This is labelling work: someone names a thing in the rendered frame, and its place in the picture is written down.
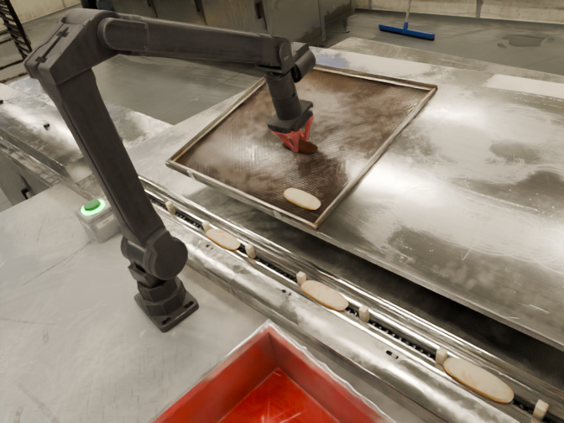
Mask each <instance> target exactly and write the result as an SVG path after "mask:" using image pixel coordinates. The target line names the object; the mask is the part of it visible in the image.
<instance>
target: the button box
mask: <svg viewBox="0 0 564 423"><path fill-rule="evenodd" d="M93 200H103V201H104V203H105V206H104V207H103V208H102V209H101V210H100V211H99V212H97V213H94V214H91V215H84V214H83V213H82V212H81V208H82V207H83V206H81V207H80V208H78V209H76V210H75V214H76V215H77V217H78V219H79V221H80V222H81V225H82V226H83V228H84V229H85V231H86V234H88V235H89V236H90V237H92V238H93V239H95V240H96V241H97V242H99V243H103V242H105V241H106V240H108V239H109V238H110V237H112V236H113V235H115V234H116V233H117V232H119V231H120V230H119V228H118V225H119V221H118V219H117V217H116V215H115V213H114V211H113V209H112V207H111V206H110V204H109V202H108V201H106V200H104V199H103V198H101V197H100V196H98V197H96V198H95V199H93Z"/></svg>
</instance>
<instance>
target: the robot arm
mask: <svg viewBox="0 0 564 423"><path fill-rule="evenodd" d="M118 54H120V55H131V56H147V57H149V56H150V57H163V58H175V59H188V60H211V61H223V62H235V63H247V64H254V65H255V68H256V69H258V70H262V71H266V72H265V74H264V78H265V80H266V83H267V86H268V89H269V93H270V96H271V98H272V101H273V104H274V108H275V111H276V114H275V115H273V117H272V118H271V119H270V120H269V121H268V122H267V126H268V128H269V129H271V130H272V132H273V134H275V135H276V136H277V137H278V138H280V139H281V140H283V141H284V142H285V143H286V144H287V145H288V146H289V147H290V149H291V150H292V151H293V152H296V153H298V150H299V138H300V139H301V140H304V141H307V139H308V135H309V132H310V129H311V124H312V121H313V118H314V114H313V111H309V109H310V108H311V107H314V106H313V103H312V102H311V101H306V100H301V99H299V97H298V95H297V91H296V89H295V83H296V82H299V81H300V80H301V79H302V78H303V77H304V76H305V75H306V74H307V73H308V72H309V71H310V70H311V69H312V68H313V67H314V66H315V65H316V57H315V56H314V54H313V52H312V51H311V50H310V48H309V45H308V44H306V43H298V42H293V43H291V42H290V40H289V39H288V38H287V37H285V36H278V35H272V34H259V33H252V32H245V31H241V30H233V29H223V28H217V27H211V26H205V25H199V24H193V23H182V22H176V21H170V20H164V19H158V18H151V17H142V16H138V15H132V14H125V13H115V12H113V11H108V10H98V9H88V8H73V9H71V10H70V11H68V12H67V13H66V14H65V16H64V17H60V19H59V20H58V21H57V22H56V23H55V25H54V26H53V27H52V28H51V29H50V31H49V32H48V33H47V34H46V35H45V36H44V37H43V38H42V39H41V41H40V42H39V43H38V44H37V45H36V47H35V48H34V49H33V50H32V52H31V53H30V54H29V55H28V56H27V58H26V59H25V60H24V61H23V66H24V68H25V70H26V71H27V72H28V74H29V77H30V78H33V79H37V80H38V81H39V83H40V85H41V86H42V88H43V89H44V91H45V93H46V94H47V95H48V96H49V97H50V99H51V100H52V101H53V103H54V104H55V106H56V108H57V109H58V111H59V113H60V115H61V116H62V118H63V119H64V121H65V124H66V126H67V127H68V129H69V130H70V133H71V135H72V137H73V138H74V140H75V141H76V144H77V145H78V147H79V149H80V151H81V153H82V154H83V156H84V158H85V160H86V162H87V163H88V165H89V167H90V169H91V171H92V173H93V174H94V176H95V178H96V180H97V182H98V184H99V186H100V187H101V188H102V191H103V193H104V195H105V197H106V198H107V200H108V202H109V204H110V206H111V207H112V209H113V211H114V213H115V215H116V217H117V219H118V221H119V225H118V228H119V230H120V231H121V233H122V235H123V237H122V240H121V244H120V249H121V252H122V255H123V257H124V258H126V259H128V260H129V261H130V263H131V264H130V265H129V266H128V270H129V272H130V274H131V275H132V276H133V278H134V279H135V280H137V285H138V286H137V288H138V291H139V292H138V293H137V294H136V295H135V296H134V299H135V301H136V303H137V305H138V306H139V307H140V308H141V309H142V311H143V312H144V313H145V314H146V315H147V316H148V318H149V319H150V320H151V321H152V322H153V323H154V324H155V325H156V326H157V327H158V329H159V330H160V331H161V332H163V333H165V332H168V331H169V330H170V329H172V328H173V327H175V326H176V325H178V324H179V323H180V322H182V321H183V320H184V319H185V318H187V317H188V316H190V315H191V314H192V313H194V312H195V311H197V310H198V309H199V304H198V302H197V299H196V298H195V297H194V296H193V295H191V294H190V293H189V292H188V291H187V290H186V289H185V286H184V285H183V283H182V280H181V279H179V277H178V276H177V275H178V274H179V273H180V272H181V271H182V269H183V268H184V267H185V264H186V262H187V259H188V248H187V247H186V245H185V243H183V242H182V241H181V240H180V239H178V238H176V237H174V236H172V235H171V234H170V231H169V230H167V229H166V227H165V225H164V222H163V220H162V219H161V217H160V216H159V214H158V213H157V212H156V210H155V209H154V207H153V205H152V203H151V201H150V199H149V197H148V195H147V193H146V191H145V189H144V186H143V184H142V182H141V180H140V179H139V177H138V173H137V171H136V169H135V168H134V166H133V163H132V161H131V159H130V157H129V155H128V152H127V150H126V149H125V147H124V145H123V141H122V140H121V138H120V136H119V134H118V131H117V129H116V127H115V125H114V123H113V121H112V119H111V117H110V114H109V112H108V110H107V108H106V106H105V104H104V101H103V100H102V96H101V94H100V92H99V90H98V87H97V84H96V77H95V75H94V72H93V70H92V67H94V66H96V65H99V64H100V63H102V62H103V61H105V60H108V59H110V58H112V57H113V56H115V55H118ZM304 124H305V132H304V135H303V133H302V132H301V130H300V128H301V127H302V126H303V125H304ZM285 135H286V136H288V137H289V138H291V139H292V141H293V144H294V146H293V145H292V143H291V142H290V141H289V140H288V138H287V137H286V136H285Z"/></svg>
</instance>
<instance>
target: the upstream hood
mask: <svg viewBox="0 0 564 423"><path fill-rule="evenodd" d="M0 137H1V138H4V139H5V140H7V141H8V142H9V143H11V144H13V145H14V146H16V147H17V148H19V149H21V150H23V151H24V152H25V153H26V154H29V155H30V156H32V157H33V158H35V159H37V160H38V161H39V162H41V163H42V164H44V165H46V166H48V167H49V168H51V169H52V170H54V171H55V172H57V173H58V174H60V175H62V176H64V177H65V178H66V179H67V180H70V181H71V182H73V183H74V184H75V183H76V182H78V181H79V180H82V179H84V178H85V177H87V176H88V175H90V174H92V172H91V169H90V167H89V165H88V163H87V162H86V160H85V158H84V156H83V154H82V153H81V151H80V149H79V147H78V145H77V144H76V141H75V140H74V138H73V137H72V135H71V132H70V130H69V129H68V127H67V126H66V124H65V121H64V119H63V118H62V116H61V115H60V113H59V111H58V109H57V108H56V107H53V106H51V105H49V104H47V103H45V102H42V101H40V100H38V99H36V98H34V97H31V96H29V95H26V94H24V93H22V92H21V91H17V90H15V89H13V88H11V87H9V86H6V85H4V84H2V83H0Z"/></svg>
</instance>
